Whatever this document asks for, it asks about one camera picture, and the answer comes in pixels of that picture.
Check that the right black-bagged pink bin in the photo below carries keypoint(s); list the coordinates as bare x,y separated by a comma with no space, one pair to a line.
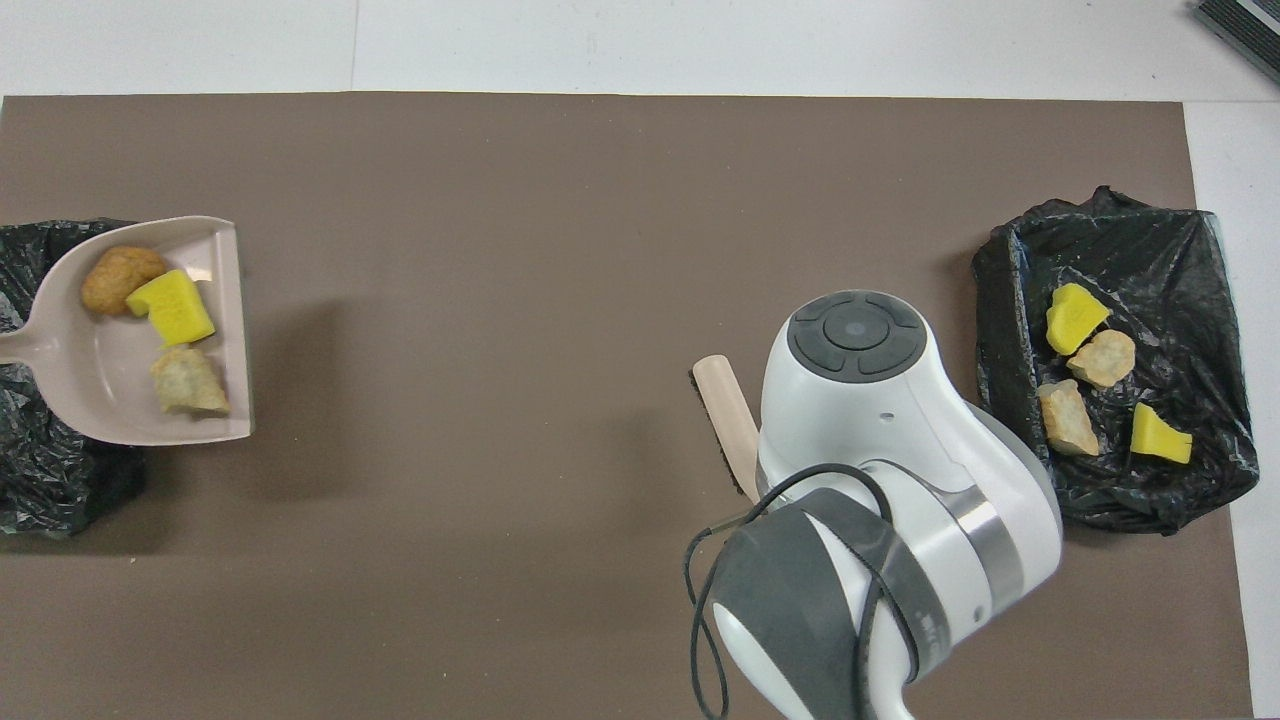
50,480

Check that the brown table mat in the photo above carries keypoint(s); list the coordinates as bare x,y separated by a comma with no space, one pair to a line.
450,400

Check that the beige hand brush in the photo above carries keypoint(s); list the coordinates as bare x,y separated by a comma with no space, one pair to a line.
728,410

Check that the yellow sponge piece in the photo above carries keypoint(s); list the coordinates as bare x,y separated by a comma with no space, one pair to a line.
1074,318
172,308
1158,436

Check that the striped bread piece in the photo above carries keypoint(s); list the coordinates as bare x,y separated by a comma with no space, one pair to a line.
1066,420

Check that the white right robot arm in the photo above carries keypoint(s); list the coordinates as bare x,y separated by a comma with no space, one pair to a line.
860,420

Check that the beige plastic dustpan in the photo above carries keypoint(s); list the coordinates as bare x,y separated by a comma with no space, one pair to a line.
100,380

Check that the pale food scrap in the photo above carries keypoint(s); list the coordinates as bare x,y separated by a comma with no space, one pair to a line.
1102,358
188,382

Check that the dark ribbed object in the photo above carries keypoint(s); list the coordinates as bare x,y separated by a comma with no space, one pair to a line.
1245,25

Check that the brown fried nugget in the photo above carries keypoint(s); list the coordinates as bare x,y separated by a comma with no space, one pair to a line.
115,278

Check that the left black-bagged bin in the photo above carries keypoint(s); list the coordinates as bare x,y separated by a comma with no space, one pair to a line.
1170,260

